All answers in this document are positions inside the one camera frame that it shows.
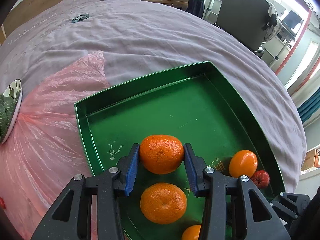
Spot red apple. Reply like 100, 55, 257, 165
251, 170, 270, 189

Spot small orange mandarin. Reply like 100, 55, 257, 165
181, 224, 201, 240

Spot large orange mandarin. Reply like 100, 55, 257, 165
140, 183, 187, 224

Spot pink plastic sheet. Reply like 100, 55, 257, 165
1, 51, 108, 239

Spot blue curtain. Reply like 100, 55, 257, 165
297, 88, 320, 123

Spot green bok choy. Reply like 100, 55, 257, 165
0, 89, 16, 142

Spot green tray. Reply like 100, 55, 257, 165
74, 60, 286, 240

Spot white oval plate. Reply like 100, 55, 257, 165
1, 79, 23, 145

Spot purple bed sheet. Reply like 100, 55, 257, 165
1, 0, 306, 192

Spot black glasses on bed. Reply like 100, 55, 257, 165
71, 13, 89, 23

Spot grey office chair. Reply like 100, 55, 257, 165
215, 0, 270, 58

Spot black shopping bag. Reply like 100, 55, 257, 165
186, 0, 204, 18

